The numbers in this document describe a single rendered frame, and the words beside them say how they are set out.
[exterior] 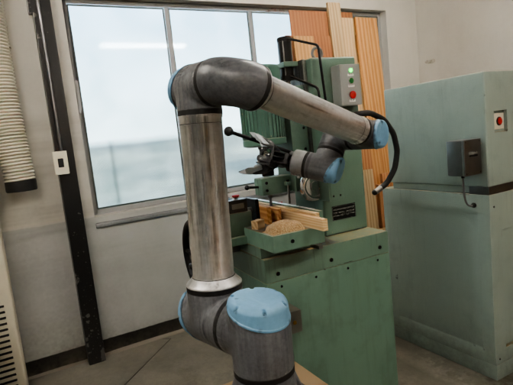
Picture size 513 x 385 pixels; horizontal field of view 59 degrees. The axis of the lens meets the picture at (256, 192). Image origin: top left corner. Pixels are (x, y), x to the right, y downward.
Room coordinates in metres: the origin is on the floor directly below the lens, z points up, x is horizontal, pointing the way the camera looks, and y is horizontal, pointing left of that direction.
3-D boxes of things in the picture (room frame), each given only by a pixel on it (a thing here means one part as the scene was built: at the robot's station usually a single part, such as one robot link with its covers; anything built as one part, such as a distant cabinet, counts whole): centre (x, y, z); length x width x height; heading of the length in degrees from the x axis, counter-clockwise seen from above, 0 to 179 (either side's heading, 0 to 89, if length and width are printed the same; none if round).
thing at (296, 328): (1.53, -0.04, 0.58); 0.12 x 0.08 x 0.08; 116
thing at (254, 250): (1.81, 0.00, 0.82); 0.40 x 0.21 x 0.04; 26
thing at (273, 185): (1.84, -0.07, 1.03); 0.14 x 0.07 x 0.09; 116
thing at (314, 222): (1.79, -0.07, 0.92); 0.67 x 0.02 x 0.04; 26
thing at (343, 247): (1.89, -0.17, 0.76); 0.57 x 0.45 x 0.09; 116
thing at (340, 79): (1.84, -0.40, 1.40); 0.10 x 0.06 x 0.16; 116
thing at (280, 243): (1.78, 0.04, 0.87); 0.61 x 0.30 x 0.06; 26
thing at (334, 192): (1.77, -0.29, 1.02); 0.09 x 0.07 x 0.12; 26
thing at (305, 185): (1.78, -0.23, 1.02); 0.12 x 0.03 x 0.12; 116
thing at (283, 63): (1.89, -0.18, 1.54); 0.08 x 0.08 x 0.17; 26
